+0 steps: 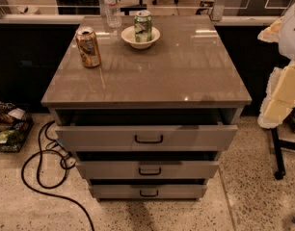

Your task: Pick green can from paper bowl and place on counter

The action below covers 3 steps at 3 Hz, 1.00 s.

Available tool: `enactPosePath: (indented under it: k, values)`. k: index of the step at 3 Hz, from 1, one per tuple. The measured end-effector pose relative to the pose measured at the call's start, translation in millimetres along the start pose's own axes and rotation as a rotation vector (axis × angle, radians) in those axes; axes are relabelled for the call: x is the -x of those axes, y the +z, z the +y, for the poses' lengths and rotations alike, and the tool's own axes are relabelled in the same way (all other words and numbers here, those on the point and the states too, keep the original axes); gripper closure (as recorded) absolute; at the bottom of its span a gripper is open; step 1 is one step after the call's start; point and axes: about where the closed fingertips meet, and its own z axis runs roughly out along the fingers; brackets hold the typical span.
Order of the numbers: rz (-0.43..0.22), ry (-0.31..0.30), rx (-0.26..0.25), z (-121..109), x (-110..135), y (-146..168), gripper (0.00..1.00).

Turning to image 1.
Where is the top grey drawer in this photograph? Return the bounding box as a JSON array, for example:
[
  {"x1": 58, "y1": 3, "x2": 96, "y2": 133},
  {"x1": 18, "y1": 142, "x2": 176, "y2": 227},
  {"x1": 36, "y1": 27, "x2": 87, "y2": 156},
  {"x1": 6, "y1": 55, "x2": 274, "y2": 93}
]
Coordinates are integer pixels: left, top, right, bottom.
[{"x1": 56, "y1": 121, "x2": 237, "y2": 152}]

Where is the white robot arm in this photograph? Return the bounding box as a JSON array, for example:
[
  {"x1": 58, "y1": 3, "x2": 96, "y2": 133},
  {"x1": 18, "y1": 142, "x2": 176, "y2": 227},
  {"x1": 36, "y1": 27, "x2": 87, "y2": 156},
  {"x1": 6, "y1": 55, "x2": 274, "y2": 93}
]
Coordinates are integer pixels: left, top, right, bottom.
[{"x1": 257, "y1": 2, "x2": 295, "y2": 129}]

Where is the box of snack bags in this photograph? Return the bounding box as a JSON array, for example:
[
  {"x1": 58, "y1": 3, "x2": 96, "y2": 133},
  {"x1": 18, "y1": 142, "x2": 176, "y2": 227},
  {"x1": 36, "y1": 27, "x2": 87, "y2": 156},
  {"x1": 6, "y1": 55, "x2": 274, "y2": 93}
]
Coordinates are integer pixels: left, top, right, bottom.
[{"x1": 0, "y1": 101, "x2": 34, "y2": 153}]

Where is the orange soda can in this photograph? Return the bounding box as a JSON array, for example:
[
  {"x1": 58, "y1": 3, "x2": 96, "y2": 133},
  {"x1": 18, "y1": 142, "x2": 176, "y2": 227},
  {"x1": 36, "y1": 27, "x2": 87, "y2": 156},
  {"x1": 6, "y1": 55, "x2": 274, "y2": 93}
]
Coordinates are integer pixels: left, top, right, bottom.
[{"x1": 75, "y1": 27, "x2": 101, "y2": 68}]

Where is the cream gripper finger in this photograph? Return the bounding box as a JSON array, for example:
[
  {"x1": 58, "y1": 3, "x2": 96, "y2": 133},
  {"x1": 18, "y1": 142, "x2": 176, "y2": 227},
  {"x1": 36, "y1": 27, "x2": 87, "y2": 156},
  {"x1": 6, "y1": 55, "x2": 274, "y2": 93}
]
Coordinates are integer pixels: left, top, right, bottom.
[
  {"x1": 257, "y1": 17, "x2": 283, "y2": 43},
  {"x1": 257, "y1": 61, "x2": 295, "y2": 129}
]

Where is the clear plastic water bottle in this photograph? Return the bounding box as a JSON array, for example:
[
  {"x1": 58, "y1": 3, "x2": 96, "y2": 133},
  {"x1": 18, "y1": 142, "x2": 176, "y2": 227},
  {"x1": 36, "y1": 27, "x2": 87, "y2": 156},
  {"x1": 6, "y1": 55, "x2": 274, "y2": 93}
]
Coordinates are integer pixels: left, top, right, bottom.
[{"x1": 103, "y1": 0, "x2": 121, "y2": 28}]

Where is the black floor cable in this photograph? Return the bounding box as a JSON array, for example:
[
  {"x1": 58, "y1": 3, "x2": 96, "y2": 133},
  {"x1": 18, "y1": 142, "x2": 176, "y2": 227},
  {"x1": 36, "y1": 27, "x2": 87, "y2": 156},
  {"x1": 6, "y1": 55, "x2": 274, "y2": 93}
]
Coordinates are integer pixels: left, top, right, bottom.
[{"x1": 20, "y1": 120, "x2": 96, "y2": 231}]

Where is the green soda can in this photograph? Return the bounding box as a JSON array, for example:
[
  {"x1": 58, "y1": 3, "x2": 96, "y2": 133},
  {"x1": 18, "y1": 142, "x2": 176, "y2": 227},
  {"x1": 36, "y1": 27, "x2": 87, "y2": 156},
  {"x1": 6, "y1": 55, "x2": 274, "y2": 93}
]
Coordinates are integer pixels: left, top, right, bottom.
[{"x1": 134, "y1": 10, "x2": 152, "y2": 42}]

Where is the black robot stand leg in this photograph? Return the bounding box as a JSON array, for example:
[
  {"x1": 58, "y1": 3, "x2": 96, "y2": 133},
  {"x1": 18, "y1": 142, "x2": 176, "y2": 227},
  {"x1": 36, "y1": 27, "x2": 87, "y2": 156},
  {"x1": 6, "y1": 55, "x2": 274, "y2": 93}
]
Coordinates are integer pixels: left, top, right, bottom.
[{"x1": 271, "y1": 128, "x2": 295, "y2": 180}]

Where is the middle grey drawer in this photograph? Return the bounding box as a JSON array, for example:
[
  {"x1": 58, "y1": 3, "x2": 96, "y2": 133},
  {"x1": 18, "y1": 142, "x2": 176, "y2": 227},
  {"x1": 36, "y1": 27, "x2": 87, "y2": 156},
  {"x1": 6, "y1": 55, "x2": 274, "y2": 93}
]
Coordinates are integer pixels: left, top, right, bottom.
[{"x1": 77, "y1": 151, "x2": 219, "y2": 180}]

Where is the bottom grey drawer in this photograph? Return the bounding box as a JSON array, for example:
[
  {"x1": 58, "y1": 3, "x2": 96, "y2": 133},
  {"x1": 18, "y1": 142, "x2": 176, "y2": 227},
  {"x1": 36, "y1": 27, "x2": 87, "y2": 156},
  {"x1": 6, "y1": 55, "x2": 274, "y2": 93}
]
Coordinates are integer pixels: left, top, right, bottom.
[{"x1": 89, "y1": 179, "x2": 207, "y2": 200}]

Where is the grey drawer cabinet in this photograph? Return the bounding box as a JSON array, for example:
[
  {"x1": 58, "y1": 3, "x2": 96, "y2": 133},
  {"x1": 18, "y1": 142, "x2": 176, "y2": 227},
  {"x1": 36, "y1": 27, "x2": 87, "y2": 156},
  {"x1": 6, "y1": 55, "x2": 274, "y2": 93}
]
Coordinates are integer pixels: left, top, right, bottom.
[{"x1": 40, "y1": 14, "x2": 253, "y2": 202}]

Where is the grey drawer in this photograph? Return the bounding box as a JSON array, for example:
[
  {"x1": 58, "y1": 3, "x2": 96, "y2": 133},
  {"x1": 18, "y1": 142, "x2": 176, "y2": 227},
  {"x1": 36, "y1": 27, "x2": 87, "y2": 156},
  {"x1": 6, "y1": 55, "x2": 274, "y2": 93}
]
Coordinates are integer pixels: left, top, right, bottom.
[
  {"x1": 56, "y1": 121, "x2": 237, "y2": 152},
  {"x1": 77, "y1": 151, "x2": 219, "y2": 180},
  {"x1": 89, "y1": 179, "x2": 207, "y2": 200}
]

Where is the white paper bowl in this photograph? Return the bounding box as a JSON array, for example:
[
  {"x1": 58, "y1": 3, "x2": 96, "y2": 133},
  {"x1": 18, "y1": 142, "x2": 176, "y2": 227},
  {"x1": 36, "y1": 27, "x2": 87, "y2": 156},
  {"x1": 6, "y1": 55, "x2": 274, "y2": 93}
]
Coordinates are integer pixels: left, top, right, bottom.
[{"x1": 121, "y1": 26, "x2": 160, "y2": 49}]

